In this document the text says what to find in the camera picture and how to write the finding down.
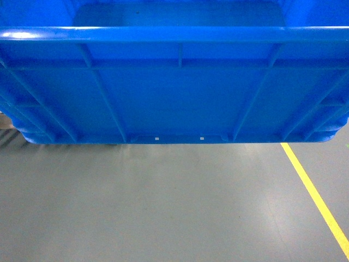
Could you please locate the large blue plastic crate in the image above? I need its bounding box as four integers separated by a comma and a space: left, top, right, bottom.
1, 1, 348, 144

